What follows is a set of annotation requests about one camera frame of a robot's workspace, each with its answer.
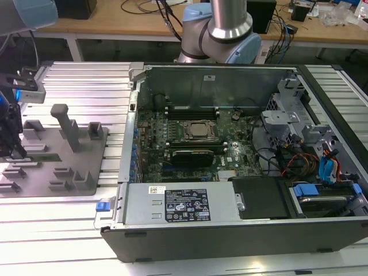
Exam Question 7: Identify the black PC case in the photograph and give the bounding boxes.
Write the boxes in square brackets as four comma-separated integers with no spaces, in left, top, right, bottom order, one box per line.
[94,62,368,264]

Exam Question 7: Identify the silver metal drive cage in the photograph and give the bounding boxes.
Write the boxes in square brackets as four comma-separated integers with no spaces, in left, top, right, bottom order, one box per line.
[260,77,344,158]

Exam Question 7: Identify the green motherboard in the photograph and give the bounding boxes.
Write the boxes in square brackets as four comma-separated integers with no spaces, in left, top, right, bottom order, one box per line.
[134,94,265,183]

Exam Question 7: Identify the black plastic drive cover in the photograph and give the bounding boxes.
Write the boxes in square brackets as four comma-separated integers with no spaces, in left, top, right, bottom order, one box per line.
[228,177,288,221]

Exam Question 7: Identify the gray parts rack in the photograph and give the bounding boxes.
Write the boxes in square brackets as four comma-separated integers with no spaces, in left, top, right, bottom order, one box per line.
[0,103,110,199]

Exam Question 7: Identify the black camera cable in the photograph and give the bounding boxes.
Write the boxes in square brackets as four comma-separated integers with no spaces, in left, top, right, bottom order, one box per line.
[28,30,40,70]

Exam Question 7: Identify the green RAM stick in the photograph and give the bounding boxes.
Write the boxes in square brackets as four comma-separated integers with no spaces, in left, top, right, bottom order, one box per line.
[0,154,62,162]

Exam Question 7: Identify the orange yellow power wires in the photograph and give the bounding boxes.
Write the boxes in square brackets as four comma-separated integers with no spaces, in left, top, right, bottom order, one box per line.
[283,154,320,177]

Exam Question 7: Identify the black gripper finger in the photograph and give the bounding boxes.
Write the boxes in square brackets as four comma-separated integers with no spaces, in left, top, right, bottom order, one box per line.
[0,143,14,160]
[13,137,29,160]

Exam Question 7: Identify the black NVIDIA graphics card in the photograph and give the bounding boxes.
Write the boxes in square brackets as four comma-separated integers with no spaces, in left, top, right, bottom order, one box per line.
[171,148,216,167]

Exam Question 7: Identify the blue flat data wire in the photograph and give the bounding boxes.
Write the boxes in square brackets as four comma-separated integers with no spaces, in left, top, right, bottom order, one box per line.
[318,154,336,185]

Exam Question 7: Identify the black sheathed arm cable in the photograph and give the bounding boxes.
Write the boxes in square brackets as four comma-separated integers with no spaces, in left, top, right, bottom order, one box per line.
[156,0,184,41]

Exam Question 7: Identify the dark hard disk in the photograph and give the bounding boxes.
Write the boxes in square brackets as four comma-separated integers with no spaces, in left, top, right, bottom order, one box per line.
[298,195,350,219]

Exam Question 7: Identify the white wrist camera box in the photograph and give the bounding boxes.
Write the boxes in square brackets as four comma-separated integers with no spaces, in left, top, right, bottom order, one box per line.
[13,66,47,105]

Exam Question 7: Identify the CPU socket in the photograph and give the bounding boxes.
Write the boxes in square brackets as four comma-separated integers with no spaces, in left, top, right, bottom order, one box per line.
[182,119,217,142]

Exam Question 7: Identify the silver power supply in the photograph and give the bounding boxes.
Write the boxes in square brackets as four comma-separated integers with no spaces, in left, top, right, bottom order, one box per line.
[122,182,241,227]

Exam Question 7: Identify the large black equipment box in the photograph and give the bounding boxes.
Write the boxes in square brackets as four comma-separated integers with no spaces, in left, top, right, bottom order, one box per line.
[56,0,98,20]

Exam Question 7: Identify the red white carton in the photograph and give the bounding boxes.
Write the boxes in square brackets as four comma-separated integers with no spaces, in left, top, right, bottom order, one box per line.
[354,0,368,30]

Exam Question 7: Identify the wooden desk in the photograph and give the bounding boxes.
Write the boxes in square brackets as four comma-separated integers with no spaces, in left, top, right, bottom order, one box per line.
[0,5,368,63]

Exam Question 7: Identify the black computer tower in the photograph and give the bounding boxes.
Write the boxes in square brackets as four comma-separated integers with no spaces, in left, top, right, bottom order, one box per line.
[249,0,277,35]

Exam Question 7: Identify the clear plastic bags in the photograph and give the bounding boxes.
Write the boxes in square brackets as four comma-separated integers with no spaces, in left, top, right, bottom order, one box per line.
[321,4,355,27]

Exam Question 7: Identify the blue disk carrier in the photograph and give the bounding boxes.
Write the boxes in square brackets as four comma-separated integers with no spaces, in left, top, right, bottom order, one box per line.
[290,182,362,219]

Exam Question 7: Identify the small black box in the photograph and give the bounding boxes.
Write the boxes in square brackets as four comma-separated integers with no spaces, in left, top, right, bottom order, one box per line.
[291,5,311,22]

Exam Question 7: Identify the silver chipset heatsink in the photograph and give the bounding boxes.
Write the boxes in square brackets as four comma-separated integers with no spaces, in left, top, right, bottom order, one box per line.
[218,169,239,182]

